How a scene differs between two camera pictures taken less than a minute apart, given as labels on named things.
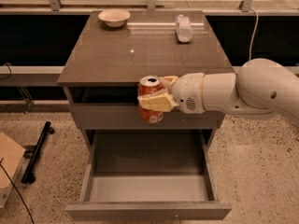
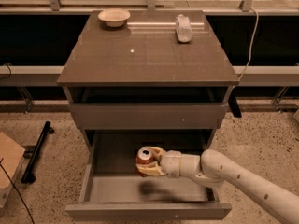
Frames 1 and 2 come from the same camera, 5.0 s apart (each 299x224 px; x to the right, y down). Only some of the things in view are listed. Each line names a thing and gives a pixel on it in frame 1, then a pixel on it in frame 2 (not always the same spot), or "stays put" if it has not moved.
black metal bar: [28, 175] stays put
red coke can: [149, 84] to [144, 156]
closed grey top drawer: [111, 117] stays put
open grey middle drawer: [143, 175] stays put
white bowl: [114, 18] stays put
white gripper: [188, 91] to [173, 163]
